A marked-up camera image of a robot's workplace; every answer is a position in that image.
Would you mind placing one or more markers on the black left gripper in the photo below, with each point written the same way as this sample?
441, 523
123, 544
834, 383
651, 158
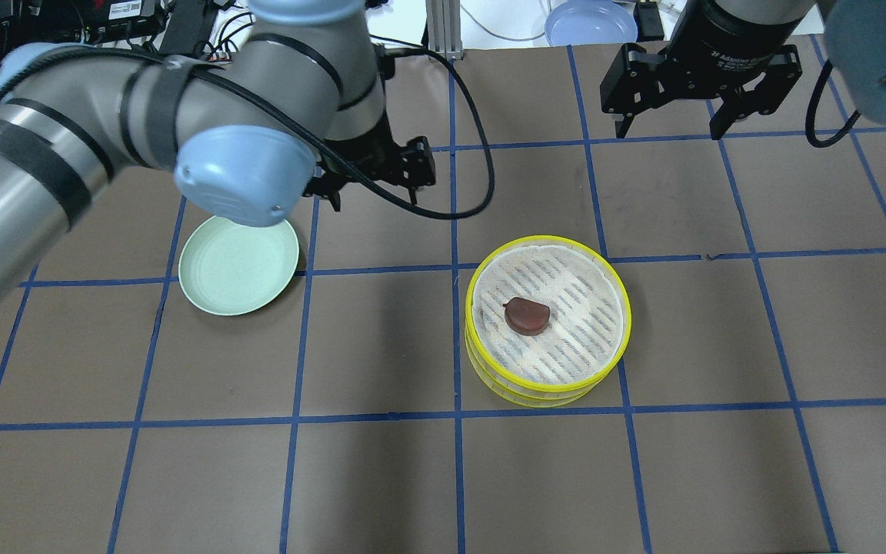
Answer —
403, 163

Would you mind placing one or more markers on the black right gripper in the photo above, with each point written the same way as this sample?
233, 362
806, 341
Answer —
720, 40

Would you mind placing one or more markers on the light green plate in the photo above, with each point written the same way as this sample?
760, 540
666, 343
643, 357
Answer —
228, 269

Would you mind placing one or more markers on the blue plate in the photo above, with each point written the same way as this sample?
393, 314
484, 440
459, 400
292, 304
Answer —
590, 23

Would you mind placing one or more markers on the yellow bamboo steamer basket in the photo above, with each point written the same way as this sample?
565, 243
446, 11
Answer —
573, 280

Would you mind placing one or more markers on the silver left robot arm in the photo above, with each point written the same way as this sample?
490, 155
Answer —
300, 111

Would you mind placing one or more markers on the aluminium frame post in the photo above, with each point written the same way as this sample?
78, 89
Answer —
443, 28

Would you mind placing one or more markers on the brown half-round bun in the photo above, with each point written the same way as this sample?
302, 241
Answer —
526, 317

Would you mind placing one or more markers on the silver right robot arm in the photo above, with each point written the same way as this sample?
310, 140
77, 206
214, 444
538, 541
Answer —
666, 105

